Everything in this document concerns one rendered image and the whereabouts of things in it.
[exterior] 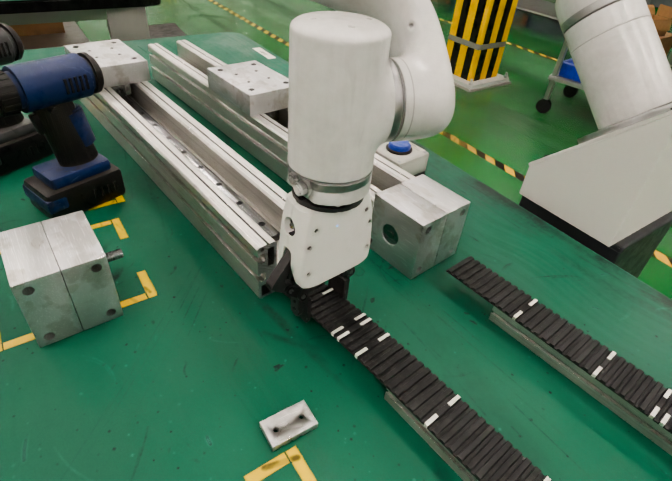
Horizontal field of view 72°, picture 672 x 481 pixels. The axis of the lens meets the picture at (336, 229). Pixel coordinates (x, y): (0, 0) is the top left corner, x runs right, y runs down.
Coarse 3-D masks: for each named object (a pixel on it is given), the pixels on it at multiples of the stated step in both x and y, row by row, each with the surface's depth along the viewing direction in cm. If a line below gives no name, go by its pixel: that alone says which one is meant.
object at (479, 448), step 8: (480, 432) 44; (488, 432) 43; (496, 432) 44; (472, 440) 43; (480, 440) 43; (488, 440) 43; (496, 440) 43; (464, 448) 42; (472, 448) 42; (480, 448) 42; (488, 448) 42; (456, 456) 41; (464, 456) 41; (472, 456) 42; (480, 456) 41; (488, 456) 42; (464, 464) 41; (472, 464) 41; (480, 464) 41; (472, 472) 40
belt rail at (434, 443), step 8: (392, 400) 48; (400, 408) 47; (408, 416) 47; (416, 424) 46; (424, 432) 45; (432, 440) 45; (432, 448) 45; (440, 448) 44; (440, 456) 44; (448, 456) 43; (448, 464) 44; (456, 464) 43; (456, 472) 43; (464, 472) 42; (464, 480) 43; (472, 480) 42
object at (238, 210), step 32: (96, 96) 90; (128, 96) 93; (160, 96) 87; (128, 128) 81; (160, 128) 83; (192, 128) 77; (160, 160) 74; (192, 160) 75; (224, 160) 70; (192, 192) 65; (224, 192) 68; (256, 192) 66; (224, 224) 60; (256, 224) 58; (224, 256) 64; (256, 256) 55; (256, 288) 59
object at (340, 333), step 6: (354, 318) 54; (360, 318) 54; (366, 318) 54; (342, 324) 53; (348, 324) 53; (354, 324) 53; (360, 324) 53; (366, 324) 53; (336, 330) 52; (342, 330) 52; (348, 330) 52; (354, 330) 52; (336, 336) 52; (342, 336) 52; (348, 336) 52
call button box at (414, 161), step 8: (384, 144) 84; (376, 152) 82; (384, 152) 81; (392, 152) 81; (400, 152) 81; (408, 152) 81; (416, 152) 82; (424, 152) 82; (392, 160) 79; (400, 160) 79; (408, 160) 80; (416, 160) 81; (424, 160) 82; (408, 168) 80; (416, 168) 82; (424, 168) 84; (416, 176) 84
